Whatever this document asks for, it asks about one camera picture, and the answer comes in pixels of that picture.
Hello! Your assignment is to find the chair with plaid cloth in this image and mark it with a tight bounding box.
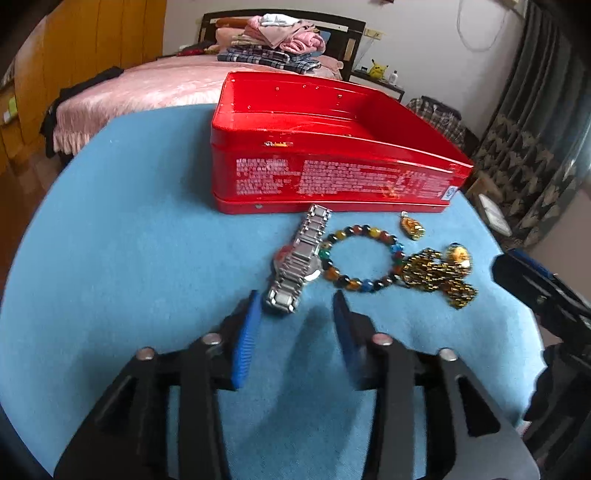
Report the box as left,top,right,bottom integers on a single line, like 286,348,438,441
406,95,478,153

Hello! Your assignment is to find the folded plaid blanket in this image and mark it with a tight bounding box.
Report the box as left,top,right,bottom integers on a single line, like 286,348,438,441
217,45,321,75

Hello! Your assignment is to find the small wooden stool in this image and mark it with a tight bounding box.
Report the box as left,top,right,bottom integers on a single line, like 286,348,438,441
466,173,504,199

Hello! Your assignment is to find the small gold pendant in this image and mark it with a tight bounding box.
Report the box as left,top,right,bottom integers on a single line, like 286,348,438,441
399,211,424,241

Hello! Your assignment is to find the black garment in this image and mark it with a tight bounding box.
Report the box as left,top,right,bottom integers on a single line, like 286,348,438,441
41,67,124,158

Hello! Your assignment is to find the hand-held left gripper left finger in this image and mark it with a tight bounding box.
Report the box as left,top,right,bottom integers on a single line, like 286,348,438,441
53,290,264,480

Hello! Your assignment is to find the multicolour bead bracelet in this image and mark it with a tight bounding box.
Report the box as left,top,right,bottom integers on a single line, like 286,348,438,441
318,224,407,294

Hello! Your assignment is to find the gold bead necklace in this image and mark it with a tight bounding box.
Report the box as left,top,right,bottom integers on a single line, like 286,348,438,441
401,242,478,310

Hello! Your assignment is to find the red and black cloth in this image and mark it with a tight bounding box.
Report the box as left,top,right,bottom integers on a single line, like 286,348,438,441
178,41,218,57

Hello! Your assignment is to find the pile of folded clothes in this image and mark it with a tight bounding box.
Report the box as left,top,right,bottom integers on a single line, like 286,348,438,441
199,9,368,81

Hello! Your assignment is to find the dark patterned curtain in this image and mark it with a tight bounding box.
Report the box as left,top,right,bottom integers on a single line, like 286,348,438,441
464,0,591,252

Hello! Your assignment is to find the white power cable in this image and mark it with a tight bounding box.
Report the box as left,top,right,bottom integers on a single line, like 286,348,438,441
457,0,513,49

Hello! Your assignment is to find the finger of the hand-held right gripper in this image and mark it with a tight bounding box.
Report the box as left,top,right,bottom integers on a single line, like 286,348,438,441
492,249,591,342

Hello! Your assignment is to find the wooden wardrobe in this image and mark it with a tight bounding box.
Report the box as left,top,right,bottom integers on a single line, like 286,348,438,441
0,0,168,162

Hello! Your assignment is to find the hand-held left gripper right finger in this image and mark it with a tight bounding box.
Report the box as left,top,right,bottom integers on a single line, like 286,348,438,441
331,291,539,480

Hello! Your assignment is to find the pink bedspread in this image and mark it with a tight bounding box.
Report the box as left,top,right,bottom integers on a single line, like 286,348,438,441
52,58,345,155

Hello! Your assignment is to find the dark nightstand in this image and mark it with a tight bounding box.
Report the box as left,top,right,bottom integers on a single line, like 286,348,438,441
348,69,406,103

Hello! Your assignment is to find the pink pillow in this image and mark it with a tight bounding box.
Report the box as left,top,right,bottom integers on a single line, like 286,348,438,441
216,17,250,47

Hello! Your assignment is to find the silver metal wristwatch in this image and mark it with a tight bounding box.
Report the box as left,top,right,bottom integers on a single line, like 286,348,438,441
264,204,333,315

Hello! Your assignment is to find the red tin box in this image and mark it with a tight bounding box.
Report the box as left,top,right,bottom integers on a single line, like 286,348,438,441
211,71,475,215

